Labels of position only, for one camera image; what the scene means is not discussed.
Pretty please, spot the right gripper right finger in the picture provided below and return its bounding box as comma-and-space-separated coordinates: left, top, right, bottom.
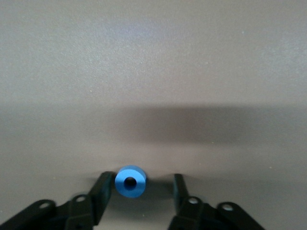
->
167, 173, 204, 230

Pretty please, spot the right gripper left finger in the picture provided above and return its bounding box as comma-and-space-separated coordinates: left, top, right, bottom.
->
64, 171, 114, 230

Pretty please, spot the blue foam letter o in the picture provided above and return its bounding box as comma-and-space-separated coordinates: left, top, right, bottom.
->
115, 164, 147, 199

